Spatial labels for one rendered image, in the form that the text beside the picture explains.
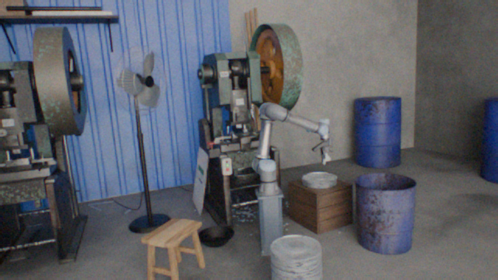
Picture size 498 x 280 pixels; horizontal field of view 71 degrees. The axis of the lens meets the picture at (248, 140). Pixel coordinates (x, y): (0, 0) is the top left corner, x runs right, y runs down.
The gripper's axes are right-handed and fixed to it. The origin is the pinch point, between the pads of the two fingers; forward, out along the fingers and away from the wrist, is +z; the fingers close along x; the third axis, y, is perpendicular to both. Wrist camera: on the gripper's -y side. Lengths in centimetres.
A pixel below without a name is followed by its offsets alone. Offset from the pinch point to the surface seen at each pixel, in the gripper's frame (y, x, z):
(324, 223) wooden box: -2.9, -8.2, 48.5
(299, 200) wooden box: -18.4, 11.3, 34.4
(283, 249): -48, -86, 25
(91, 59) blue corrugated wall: -212, 126, -100
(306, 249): -35, -88, 25
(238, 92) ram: -62, 45, -59
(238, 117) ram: -64, 41, -36
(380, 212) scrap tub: 25, -48, 25
